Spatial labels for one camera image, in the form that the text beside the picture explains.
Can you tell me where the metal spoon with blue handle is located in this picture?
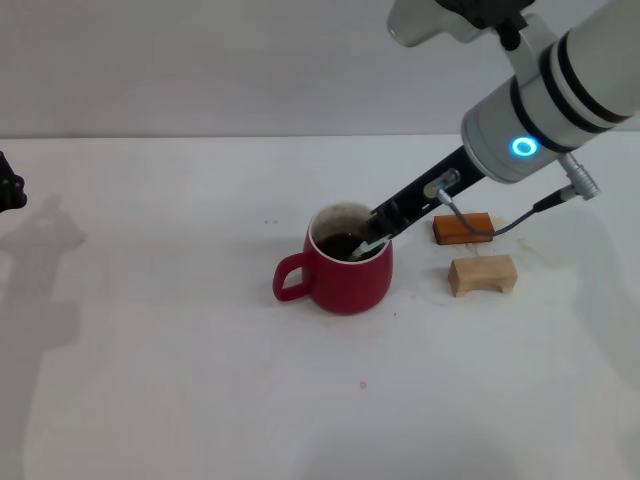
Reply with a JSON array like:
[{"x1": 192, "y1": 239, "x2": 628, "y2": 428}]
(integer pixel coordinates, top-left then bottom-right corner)
[{"x1": 351, "y1": 239, "x2": 382, "y2": 262}]

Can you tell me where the red ceramic coffee cup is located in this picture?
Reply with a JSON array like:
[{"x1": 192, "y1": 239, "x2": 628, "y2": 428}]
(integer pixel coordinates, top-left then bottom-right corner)
[{"x1": 272, "y1": 201, "x2": 394, "y2": 316}]

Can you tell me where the grey cable with metal plug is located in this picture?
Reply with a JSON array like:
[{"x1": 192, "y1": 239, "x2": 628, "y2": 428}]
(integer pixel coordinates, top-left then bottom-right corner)
[{"x1": 423, "y1": 152, "x2": 602, "y2": 236}]

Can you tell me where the dark orange wooden block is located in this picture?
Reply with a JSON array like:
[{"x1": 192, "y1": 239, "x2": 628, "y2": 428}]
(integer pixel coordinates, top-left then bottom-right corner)
[{"x1": 432, "y1": 212, "x2": 496, "y2": 246}]

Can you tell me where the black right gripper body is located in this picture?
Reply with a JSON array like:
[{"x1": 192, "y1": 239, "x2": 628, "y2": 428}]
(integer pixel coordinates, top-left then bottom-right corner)
[{"x1": 383, "y1": 145, "x2": 487, "y2": 232}]

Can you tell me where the light wooden spoon rest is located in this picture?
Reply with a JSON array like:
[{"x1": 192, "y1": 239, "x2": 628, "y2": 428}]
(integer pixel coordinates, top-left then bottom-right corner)
[{"x1": 448, "y1": 253, "x2": 519, "y2": 299}]

